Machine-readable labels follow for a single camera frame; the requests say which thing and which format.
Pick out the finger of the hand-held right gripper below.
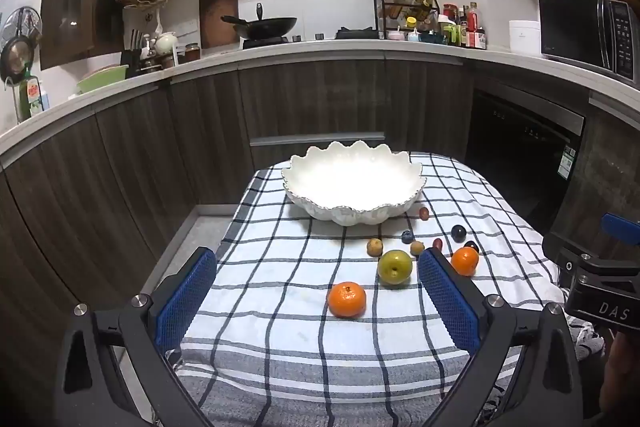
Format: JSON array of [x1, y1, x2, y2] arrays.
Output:
[[601, 213, 640, 248], [542, 232, 593, 288]]

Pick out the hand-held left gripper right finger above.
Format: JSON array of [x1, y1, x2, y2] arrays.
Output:
[[417, 248, 583, 427]]

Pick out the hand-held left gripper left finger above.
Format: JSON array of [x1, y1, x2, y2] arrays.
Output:
[[54, 247, 218, 427]]

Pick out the mandarin orange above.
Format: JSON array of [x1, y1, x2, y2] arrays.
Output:
[[451, 247, 480, 277], [327, 282, 367, 319]]

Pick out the green apple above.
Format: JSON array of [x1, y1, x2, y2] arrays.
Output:
[[377, 249, 414, 285]]

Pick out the white scalloped bowl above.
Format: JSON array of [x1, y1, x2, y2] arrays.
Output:
[[281, 140, 426, 225]]

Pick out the blue checked white cloth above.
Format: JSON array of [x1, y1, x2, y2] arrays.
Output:
[[150, 152, 608, 427]]

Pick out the black built-in dishwasher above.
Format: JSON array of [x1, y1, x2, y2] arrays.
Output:
[[465, 89, 586, 233]]

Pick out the dark wood base cabinets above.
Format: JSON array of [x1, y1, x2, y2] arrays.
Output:
[[0, 57, 640, 358]]

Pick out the black microwave oven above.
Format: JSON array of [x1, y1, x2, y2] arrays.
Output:
[[538, 0, 640, 82]]

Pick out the white canister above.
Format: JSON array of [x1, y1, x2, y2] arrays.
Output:
[[509, 21, 542, 55]]

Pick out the green basin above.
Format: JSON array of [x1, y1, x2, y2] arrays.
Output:
[[76, 64, 130, 95]]

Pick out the cluster of condiment bottles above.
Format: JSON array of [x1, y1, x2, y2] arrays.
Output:
[[440, 2, 487, 51]]

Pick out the black knife block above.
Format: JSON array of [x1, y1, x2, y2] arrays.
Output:
[[121, 29, 143, 75]]

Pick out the dish soap bottle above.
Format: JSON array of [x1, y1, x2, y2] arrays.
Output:
[[15, 77, 51, 122]]

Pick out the gas stove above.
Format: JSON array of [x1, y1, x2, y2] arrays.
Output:
[[242, 27, 386, 48]]

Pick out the wooden cutting board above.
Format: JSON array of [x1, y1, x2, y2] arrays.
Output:
[[199, 0, 240, 50]]

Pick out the black wok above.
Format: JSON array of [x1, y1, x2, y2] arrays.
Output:
[[221, 3, 298, 40]]

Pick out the black spice rack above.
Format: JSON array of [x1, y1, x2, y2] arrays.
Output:
[[372, 0, 441, 40]]

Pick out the hanging frying pan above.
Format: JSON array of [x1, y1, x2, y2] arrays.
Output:
[[0, 7, 43, 85]]

